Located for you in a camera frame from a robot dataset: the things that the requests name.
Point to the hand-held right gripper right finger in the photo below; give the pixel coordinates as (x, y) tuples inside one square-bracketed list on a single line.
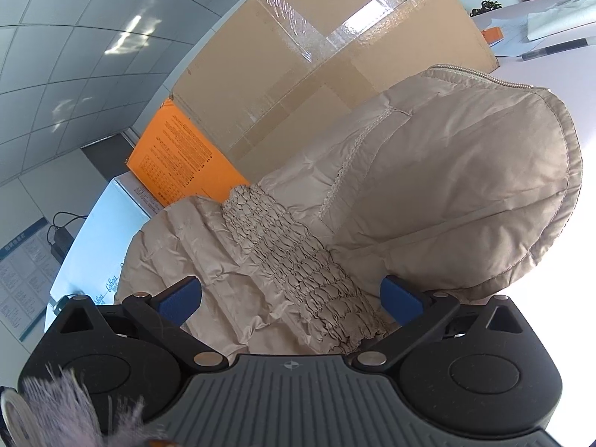
[(400, 300)]

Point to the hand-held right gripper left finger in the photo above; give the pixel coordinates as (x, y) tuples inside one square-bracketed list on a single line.
[(179, 300)]

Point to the beige puffer jacket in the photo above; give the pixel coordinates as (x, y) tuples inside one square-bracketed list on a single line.
[(442, 172)]

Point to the large light blue box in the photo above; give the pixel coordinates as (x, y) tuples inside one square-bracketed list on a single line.
[(107, 223)]

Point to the black power adapter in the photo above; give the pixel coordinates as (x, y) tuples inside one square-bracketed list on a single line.
[(58, 240)]

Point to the orange printed box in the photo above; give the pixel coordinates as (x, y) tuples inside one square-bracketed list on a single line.
[(181, 158)]

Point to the fluffy grey sleeve cuff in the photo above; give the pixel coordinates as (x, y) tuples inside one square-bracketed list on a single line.
[(56, 409)]

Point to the brown cardboard box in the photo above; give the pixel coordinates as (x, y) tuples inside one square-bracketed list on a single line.
[(302, 56)]

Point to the small orange box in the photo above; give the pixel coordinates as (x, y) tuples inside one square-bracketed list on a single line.
[(492, 36)]

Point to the black pen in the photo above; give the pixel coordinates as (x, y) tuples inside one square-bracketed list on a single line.
[(554, 49)]

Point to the green potted plant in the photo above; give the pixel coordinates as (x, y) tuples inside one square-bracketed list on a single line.
[(484, 8)]

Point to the white folded cloth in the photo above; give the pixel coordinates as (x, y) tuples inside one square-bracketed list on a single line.
[(558, 18)]

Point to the wall poster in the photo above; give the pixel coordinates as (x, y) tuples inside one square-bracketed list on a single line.
[(21, 279)]

